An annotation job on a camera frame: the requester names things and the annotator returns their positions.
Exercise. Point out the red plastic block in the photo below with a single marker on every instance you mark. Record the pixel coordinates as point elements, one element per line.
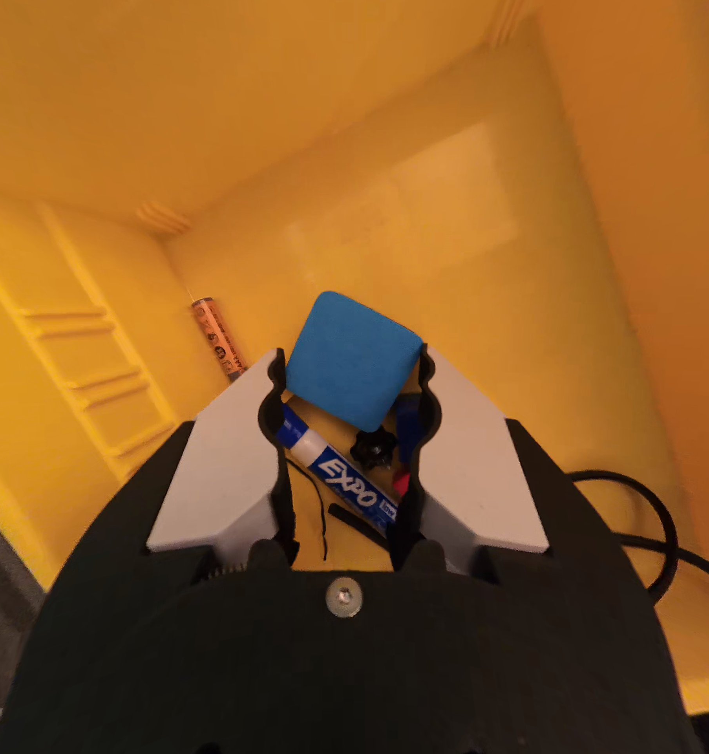
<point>400,480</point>

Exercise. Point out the blue dry-erase marker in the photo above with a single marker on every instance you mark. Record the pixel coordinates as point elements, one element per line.
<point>342,477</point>

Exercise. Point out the yellow plastic bin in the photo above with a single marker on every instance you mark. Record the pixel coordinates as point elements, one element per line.
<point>448,176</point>

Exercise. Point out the light blue foam block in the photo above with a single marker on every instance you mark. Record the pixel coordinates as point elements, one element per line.
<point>354,359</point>

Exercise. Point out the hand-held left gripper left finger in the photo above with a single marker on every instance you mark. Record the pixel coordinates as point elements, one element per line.
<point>219,471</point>

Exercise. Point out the orange battery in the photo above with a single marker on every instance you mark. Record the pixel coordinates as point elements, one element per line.
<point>216,339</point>

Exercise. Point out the black star knob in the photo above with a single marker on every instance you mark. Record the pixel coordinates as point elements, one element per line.
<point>373,449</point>

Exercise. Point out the dark blue cube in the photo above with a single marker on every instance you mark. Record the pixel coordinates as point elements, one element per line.
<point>408,430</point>

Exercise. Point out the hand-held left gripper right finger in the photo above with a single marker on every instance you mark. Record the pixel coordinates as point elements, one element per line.
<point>478,471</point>

